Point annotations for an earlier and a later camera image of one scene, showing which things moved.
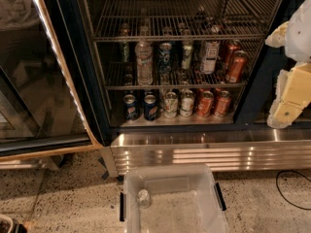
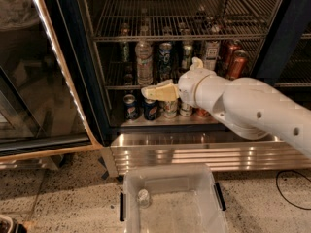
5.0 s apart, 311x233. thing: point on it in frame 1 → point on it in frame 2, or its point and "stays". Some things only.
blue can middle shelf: (165, 58) stays
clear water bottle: (144, 63) stays
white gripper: (300, 36) → (188, 87)
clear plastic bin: (172, 198) stays
